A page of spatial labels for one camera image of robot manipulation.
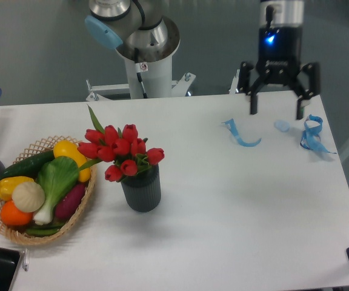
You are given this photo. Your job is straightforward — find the dark grey ribbed vase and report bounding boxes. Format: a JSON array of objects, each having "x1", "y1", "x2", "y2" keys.
[{"x1": 121, "y1": 166, "x2": 162, "y2": 213}]

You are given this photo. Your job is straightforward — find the green pea pod toy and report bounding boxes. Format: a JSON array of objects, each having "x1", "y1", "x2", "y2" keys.
[{"x1": 25, "y1": 224, "x2": 64, "y2": 237}]

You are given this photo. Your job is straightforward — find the green bok choy toy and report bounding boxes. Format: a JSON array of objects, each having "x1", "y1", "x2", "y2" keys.
[{"x1": 33, "y1": 156, "x2": 79, "y2": 226}]

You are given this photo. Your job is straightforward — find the white metal mounting frame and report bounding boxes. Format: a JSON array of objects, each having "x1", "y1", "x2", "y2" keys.
[{"x1": 86, "y1": 69, "x2": 240, "y2": 101}]

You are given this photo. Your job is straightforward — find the yellow bell pepper toy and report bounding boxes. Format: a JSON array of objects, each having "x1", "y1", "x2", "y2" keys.
[{"x1": 0, "y1": 176, "x2": 35, "y2": 201}]

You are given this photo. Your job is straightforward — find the black smartphone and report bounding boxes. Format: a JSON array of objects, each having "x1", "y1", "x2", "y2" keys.
[{"x1": 0, "y1": 247, "x2": 21, "y2": 291}]

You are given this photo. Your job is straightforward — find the cream steamed bun toy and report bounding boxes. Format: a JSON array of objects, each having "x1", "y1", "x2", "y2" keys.
[{"x1": 12, "y1": 182, "x2": 45, "y2": 213}]

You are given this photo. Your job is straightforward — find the light blue cap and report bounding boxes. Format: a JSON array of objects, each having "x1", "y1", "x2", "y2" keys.
[{"x1": 274, "y1": 119, "x2": 290, "y2": 132}]

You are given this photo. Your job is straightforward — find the orange fruit toy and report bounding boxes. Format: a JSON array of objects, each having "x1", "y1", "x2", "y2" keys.
[{"x1": 0, "y1": 200, "x2": 33, "y2": 226}]

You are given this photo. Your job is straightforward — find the blue ribbon bundle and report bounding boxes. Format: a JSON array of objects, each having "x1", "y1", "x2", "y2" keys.
[{"x1": 299, "y1": 115, "x2": 336, "y2": 154}]

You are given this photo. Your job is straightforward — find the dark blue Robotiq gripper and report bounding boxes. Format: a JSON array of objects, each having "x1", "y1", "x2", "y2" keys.
[{"x1": 238, "y1": 26, "x2": 321, "y2": 120}]

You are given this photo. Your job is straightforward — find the curled blue ribbon strip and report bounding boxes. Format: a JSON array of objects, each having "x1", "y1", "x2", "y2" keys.
[{"x1": 222, "y1": 118, "x2": 262, "y2": 147}]

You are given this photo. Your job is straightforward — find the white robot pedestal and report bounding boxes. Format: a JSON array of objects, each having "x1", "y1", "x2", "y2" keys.
[{"x1": 117, "y1": 33, "x2": 180, "y2": 99}]

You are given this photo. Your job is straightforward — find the yellow squash toy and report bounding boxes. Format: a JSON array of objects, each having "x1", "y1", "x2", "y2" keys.
[{"x1": 53, "y1": 140, "x2": 91, "y2": 182}]

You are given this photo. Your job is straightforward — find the purple sweet potato toy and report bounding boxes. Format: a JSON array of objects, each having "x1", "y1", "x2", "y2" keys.
[{"x1": 55, "y1": 184, "x2": 85, "y2": 221}]

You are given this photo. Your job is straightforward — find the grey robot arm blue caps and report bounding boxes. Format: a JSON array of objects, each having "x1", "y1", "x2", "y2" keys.
[{"x1": 85, "y1": 1, "x2": 321, "y2": 119}]

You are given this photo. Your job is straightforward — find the green cucumber toy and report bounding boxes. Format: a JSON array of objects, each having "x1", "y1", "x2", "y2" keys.
[{"x1": 0, "y1": 150, "x2": 55, "y2": 179}]

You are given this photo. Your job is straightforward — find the clear pen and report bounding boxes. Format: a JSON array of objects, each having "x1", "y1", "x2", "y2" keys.
[{"x1": 22, "y1": 248, "x2": 29, "y2": 272}]

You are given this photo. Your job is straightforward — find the red tulip bouquet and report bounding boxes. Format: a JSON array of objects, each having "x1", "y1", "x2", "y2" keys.
[{"x1": 78, "y1": 108, "x2": 165, "y2": 182}]

